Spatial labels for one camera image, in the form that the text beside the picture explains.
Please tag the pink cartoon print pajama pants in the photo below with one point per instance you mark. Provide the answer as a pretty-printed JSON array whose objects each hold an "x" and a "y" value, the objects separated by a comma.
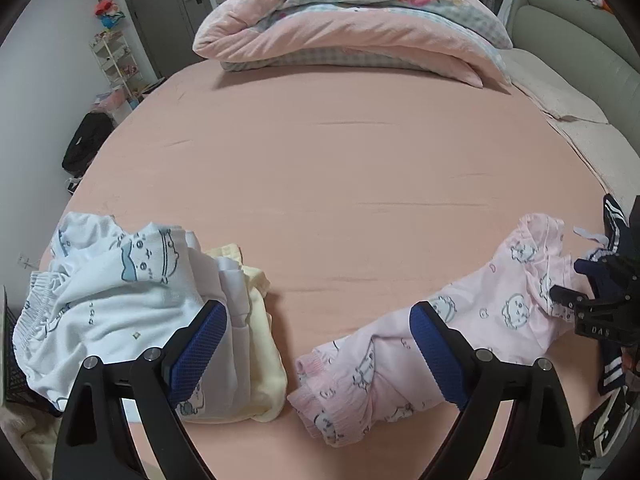
[{"x": 399, "y": 364}]

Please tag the black backpack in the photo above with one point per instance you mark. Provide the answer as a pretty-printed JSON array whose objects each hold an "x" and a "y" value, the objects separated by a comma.
[{"x": 89, "y": 137}]

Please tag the dark grey door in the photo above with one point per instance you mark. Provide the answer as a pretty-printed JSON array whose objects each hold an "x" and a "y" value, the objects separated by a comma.
[{"x": 166, "y": 29}]

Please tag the navy blue striped garment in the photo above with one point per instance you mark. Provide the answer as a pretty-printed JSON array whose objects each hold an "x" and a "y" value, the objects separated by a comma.
[{"x": 621, "y": 237}]

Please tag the white toy shelf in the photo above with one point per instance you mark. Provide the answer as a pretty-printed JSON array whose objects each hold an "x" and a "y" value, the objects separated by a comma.
[{"x": 118, "y": 64}]

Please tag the white blue print folded clothes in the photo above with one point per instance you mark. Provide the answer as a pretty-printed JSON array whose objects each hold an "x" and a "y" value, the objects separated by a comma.
[{"x": 113, "y": 294}]

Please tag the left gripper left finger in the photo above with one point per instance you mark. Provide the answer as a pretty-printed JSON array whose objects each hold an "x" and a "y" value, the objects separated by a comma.
[{"x": 161, "y": 378}]

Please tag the pink folded quilt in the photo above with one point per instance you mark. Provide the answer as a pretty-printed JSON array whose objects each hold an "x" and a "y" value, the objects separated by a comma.
[{"x": 455, "y": 39}]

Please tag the cream yellow folded garment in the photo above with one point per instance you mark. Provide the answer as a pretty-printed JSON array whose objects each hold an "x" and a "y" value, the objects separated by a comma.
[{"x": 255, "y": 339}]

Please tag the pink bed sheet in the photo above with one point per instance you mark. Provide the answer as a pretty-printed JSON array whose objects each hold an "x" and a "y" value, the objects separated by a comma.
[{"x": 357, "y": 192}]

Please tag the red blue plush toy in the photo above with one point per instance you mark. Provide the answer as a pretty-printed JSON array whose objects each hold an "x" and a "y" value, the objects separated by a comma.
[{"x": 108, "y": 13}]

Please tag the beige waffle blanket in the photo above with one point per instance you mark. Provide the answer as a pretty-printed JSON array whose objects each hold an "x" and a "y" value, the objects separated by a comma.
[{"x": 579, "y": 120}]

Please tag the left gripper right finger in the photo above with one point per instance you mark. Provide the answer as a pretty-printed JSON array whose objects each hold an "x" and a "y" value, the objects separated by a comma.
[{"x": 475, "y": 381}]

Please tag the grey green padded headboard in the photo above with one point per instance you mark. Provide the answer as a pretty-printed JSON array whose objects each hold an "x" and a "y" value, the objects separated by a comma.
[{"x": 589, "y": 48}]

